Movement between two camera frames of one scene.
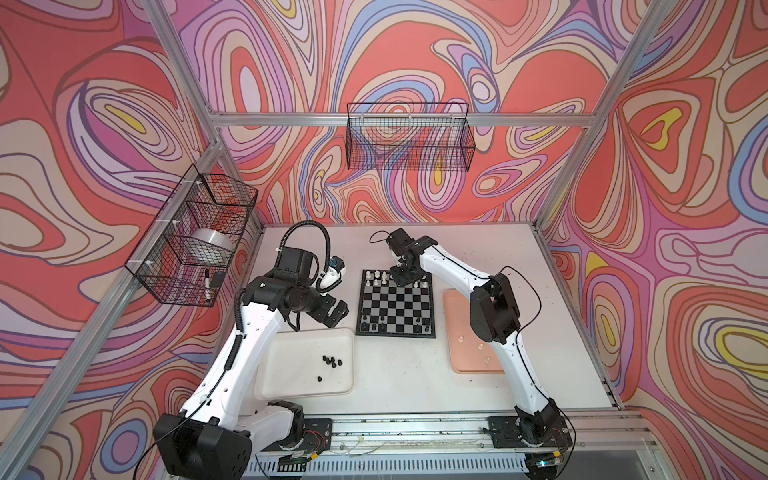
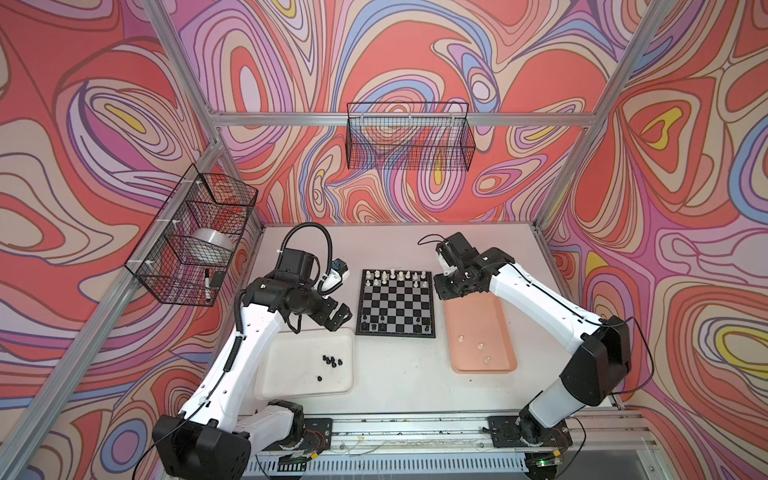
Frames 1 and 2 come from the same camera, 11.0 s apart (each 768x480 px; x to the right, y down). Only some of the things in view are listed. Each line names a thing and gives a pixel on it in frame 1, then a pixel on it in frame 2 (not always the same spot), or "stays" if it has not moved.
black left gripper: (321, 314) stays
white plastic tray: (307, 363) stays
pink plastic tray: (468, 353) stays
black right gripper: (401, 281) → (444, 293)
